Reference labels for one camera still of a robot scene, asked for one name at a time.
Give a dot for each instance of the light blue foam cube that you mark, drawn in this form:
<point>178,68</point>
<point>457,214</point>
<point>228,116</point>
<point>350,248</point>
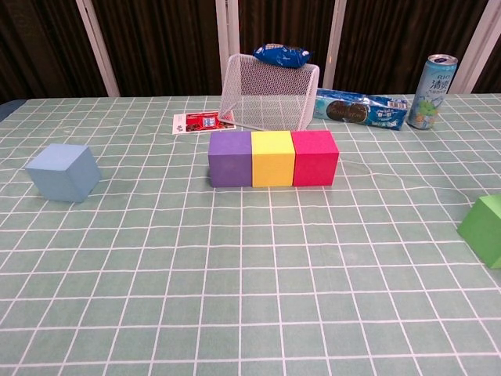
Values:
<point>58,176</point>

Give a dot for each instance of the yellow foam cube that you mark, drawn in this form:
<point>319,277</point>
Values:
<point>272,164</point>

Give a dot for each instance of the magenta foam cube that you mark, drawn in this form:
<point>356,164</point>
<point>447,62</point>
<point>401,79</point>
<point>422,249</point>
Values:
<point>315,160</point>

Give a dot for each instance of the red and white card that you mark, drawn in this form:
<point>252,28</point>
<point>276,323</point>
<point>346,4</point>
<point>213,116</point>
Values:
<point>195,122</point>

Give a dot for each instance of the blue table pad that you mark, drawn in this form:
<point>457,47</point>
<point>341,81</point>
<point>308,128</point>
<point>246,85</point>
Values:
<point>6,109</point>

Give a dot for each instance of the small blue cookie packet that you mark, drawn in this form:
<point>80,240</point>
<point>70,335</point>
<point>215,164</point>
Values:
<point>282,56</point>

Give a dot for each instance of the green foam cube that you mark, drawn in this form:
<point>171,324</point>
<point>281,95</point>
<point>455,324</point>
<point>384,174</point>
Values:
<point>483,235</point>

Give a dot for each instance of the light blue drink can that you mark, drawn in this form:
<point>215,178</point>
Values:
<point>428,94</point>

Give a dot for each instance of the white frame post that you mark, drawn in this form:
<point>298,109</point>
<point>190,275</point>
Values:
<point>481,47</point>
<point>334,39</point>
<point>98,51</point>
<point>225,39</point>

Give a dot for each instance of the long blue cookie package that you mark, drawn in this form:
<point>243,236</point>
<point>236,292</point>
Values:
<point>352,111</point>

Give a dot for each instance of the purple foam cube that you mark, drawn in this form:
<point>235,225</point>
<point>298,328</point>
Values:
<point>229,164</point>

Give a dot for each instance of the green checked tablecloth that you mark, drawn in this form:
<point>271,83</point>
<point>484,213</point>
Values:
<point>250,274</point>

